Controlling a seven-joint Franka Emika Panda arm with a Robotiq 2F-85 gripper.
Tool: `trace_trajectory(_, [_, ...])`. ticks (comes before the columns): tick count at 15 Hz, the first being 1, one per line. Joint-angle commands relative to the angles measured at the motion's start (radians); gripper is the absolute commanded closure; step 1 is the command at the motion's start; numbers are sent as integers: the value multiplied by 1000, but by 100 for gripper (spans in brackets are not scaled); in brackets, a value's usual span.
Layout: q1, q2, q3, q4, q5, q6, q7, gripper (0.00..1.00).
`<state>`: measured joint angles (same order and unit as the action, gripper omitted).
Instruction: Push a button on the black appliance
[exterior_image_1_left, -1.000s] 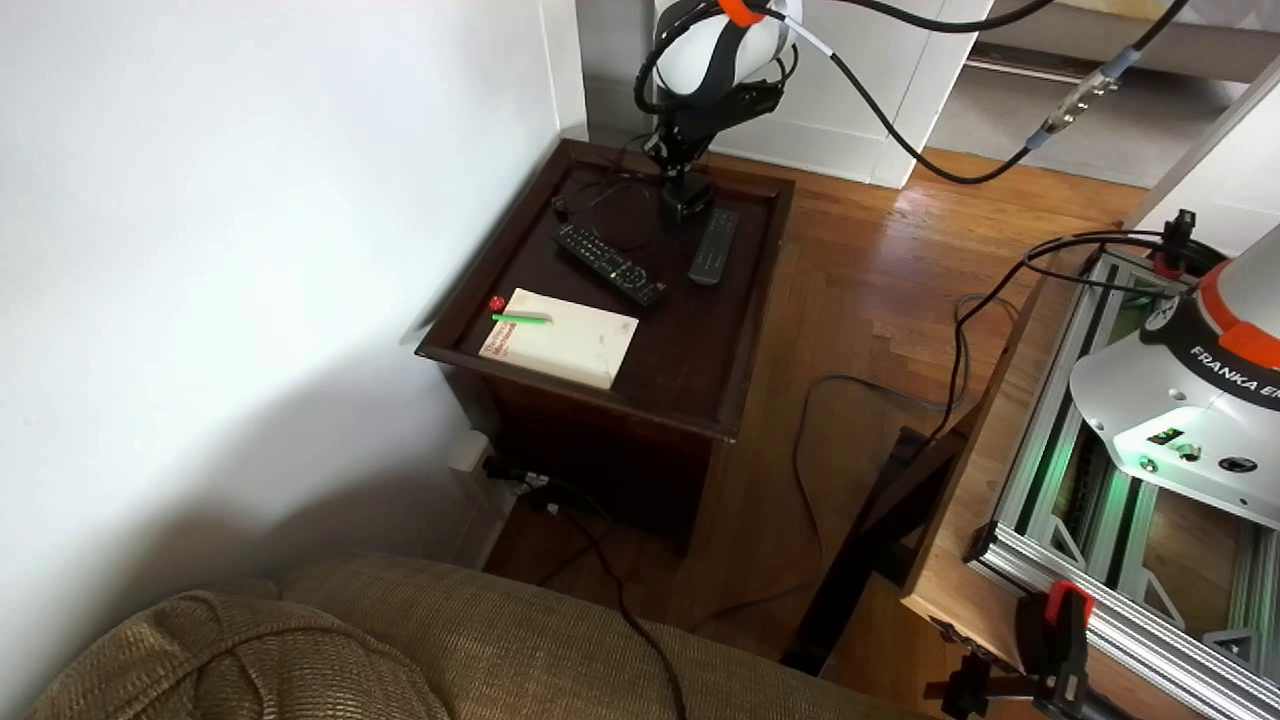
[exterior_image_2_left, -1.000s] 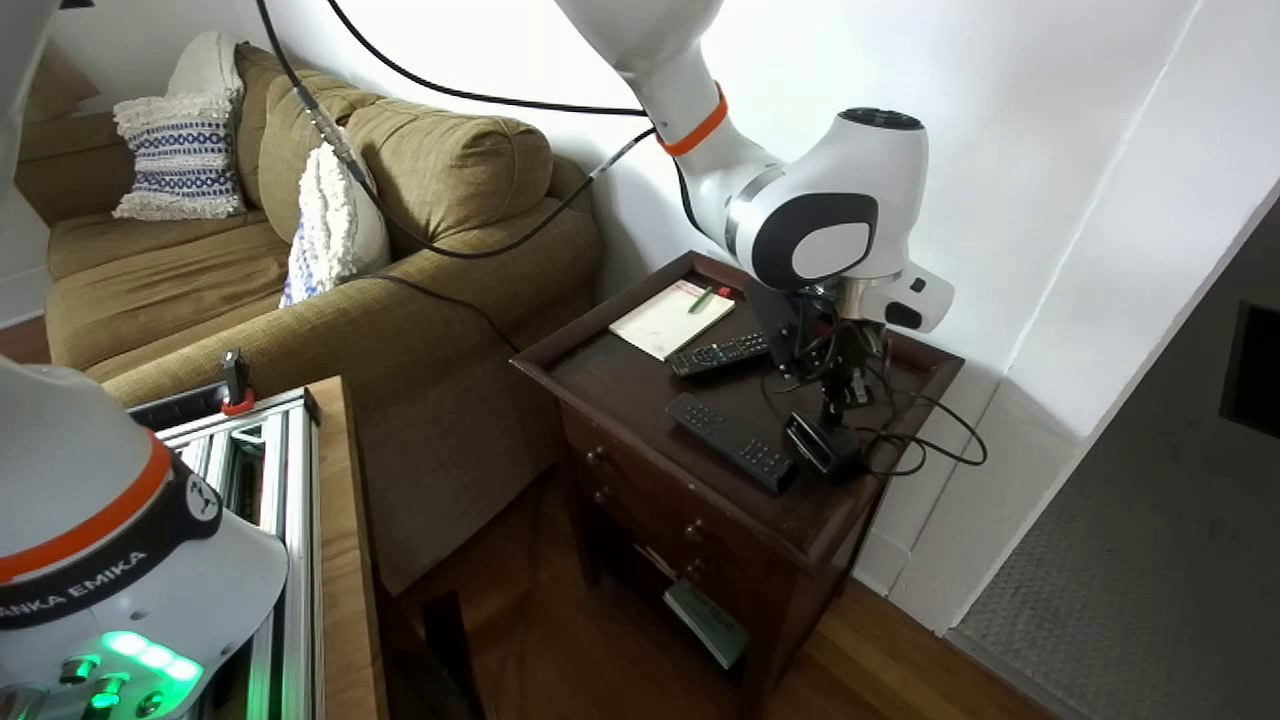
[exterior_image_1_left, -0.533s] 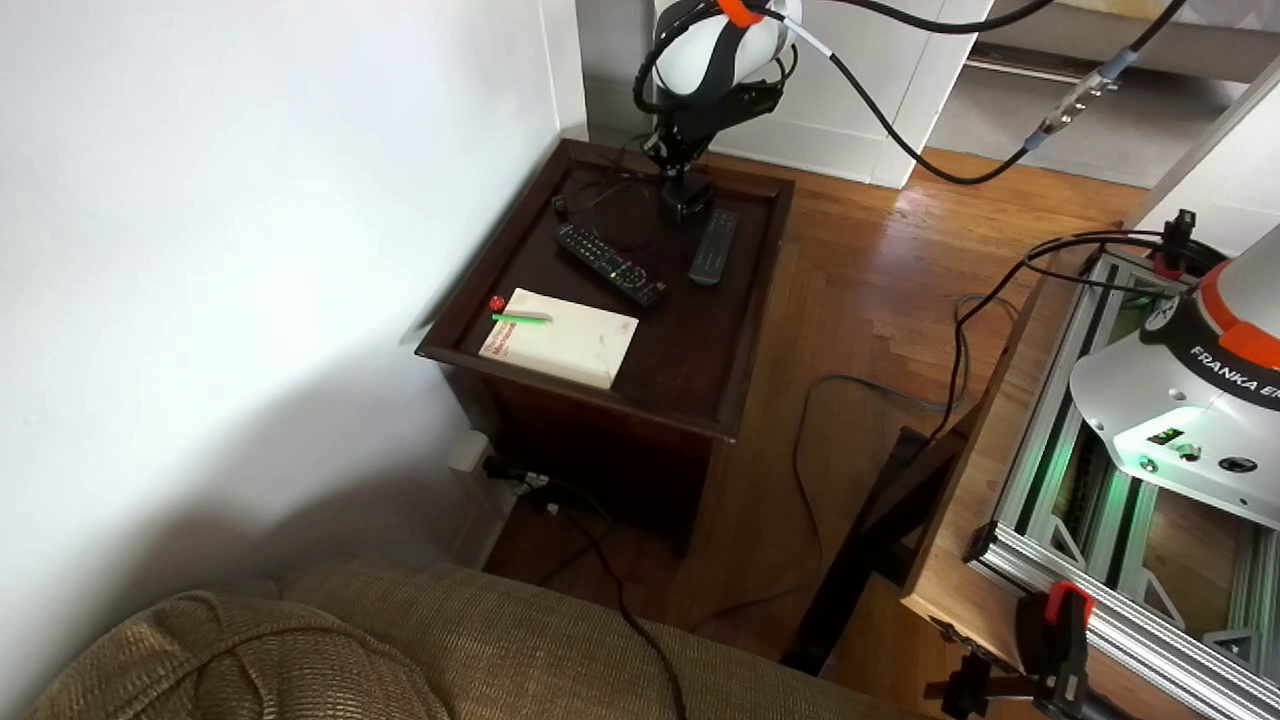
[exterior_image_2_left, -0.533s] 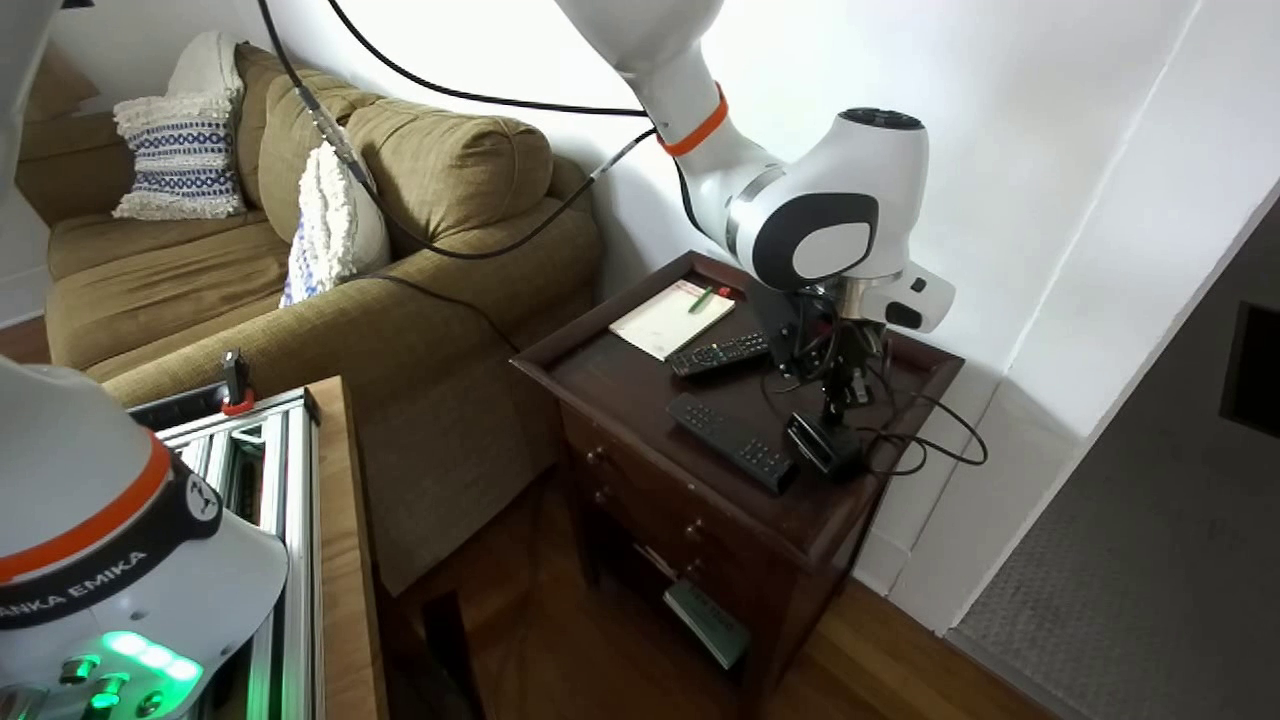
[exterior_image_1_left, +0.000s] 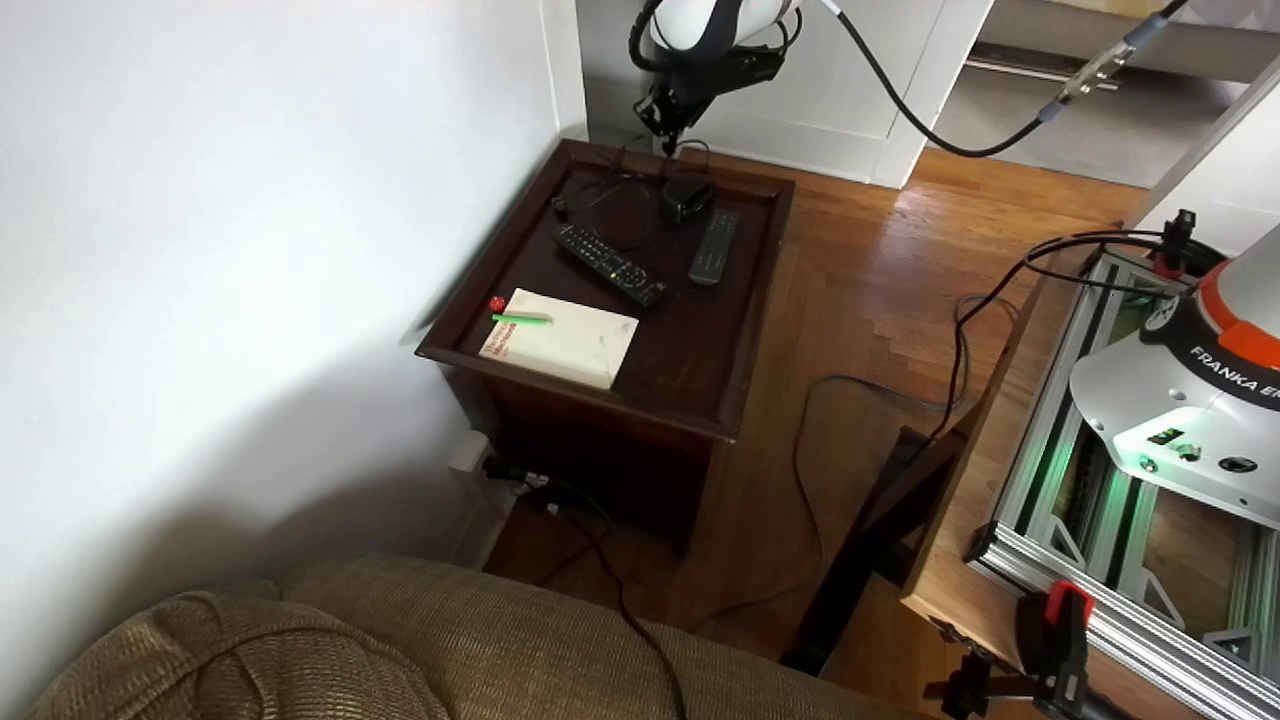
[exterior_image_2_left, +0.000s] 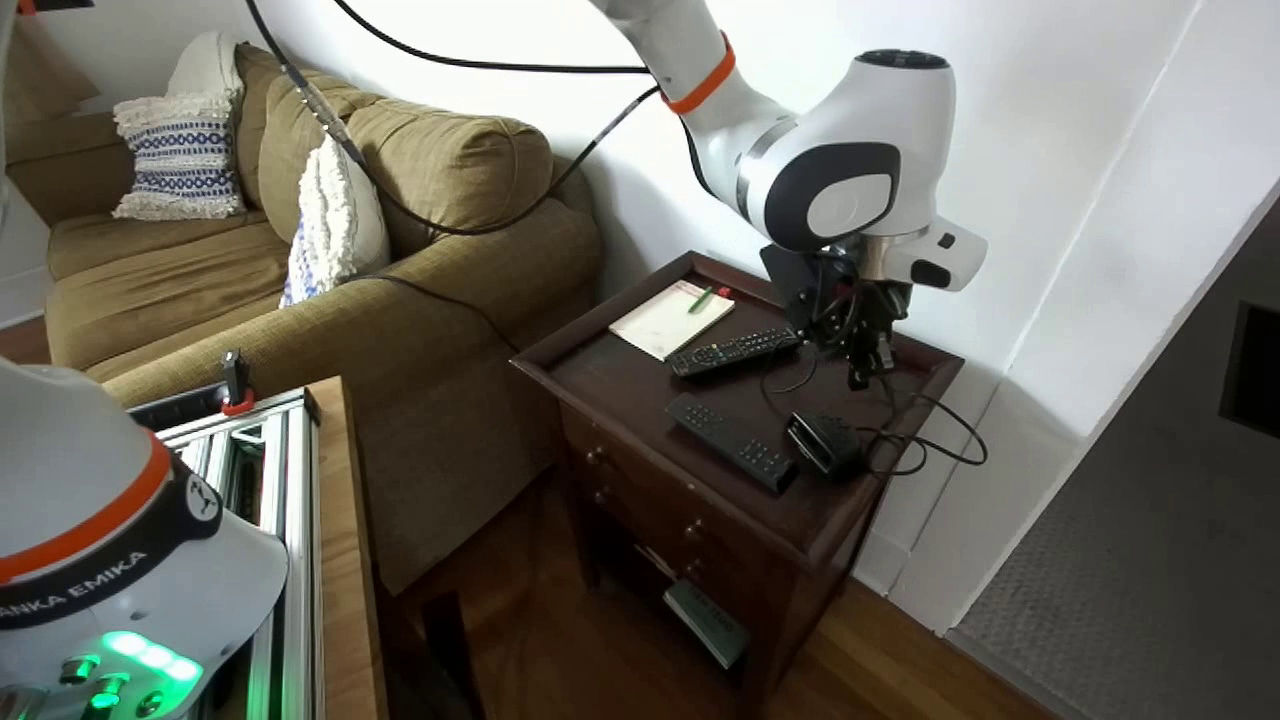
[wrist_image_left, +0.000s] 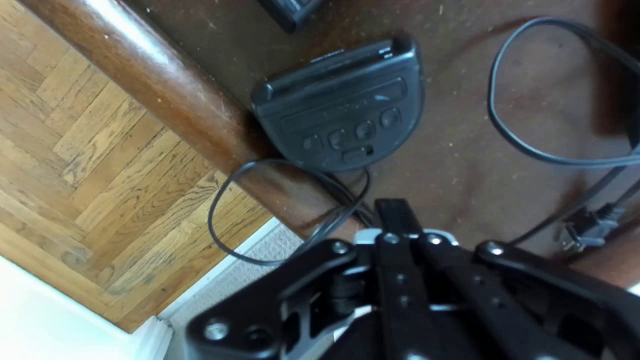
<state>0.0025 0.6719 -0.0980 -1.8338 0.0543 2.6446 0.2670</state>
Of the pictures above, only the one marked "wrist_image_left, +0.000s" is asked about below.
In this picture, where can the black clock radio appliance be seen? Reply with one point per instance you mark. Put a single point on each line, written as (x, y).
(333, 113)

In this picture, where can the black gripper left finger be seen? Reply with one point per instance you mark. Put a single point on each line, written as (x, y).
(280, 301)

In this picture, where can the grey mesh grille panel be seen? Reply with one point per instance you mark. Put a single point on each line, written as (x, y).
(252, 267)

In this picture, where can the dark wooden side table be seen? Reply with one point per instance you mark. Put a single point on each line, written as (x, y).
(453, 191)

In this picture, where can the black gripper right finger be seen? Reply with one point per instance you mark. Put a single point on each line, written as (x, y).
(533, 301)

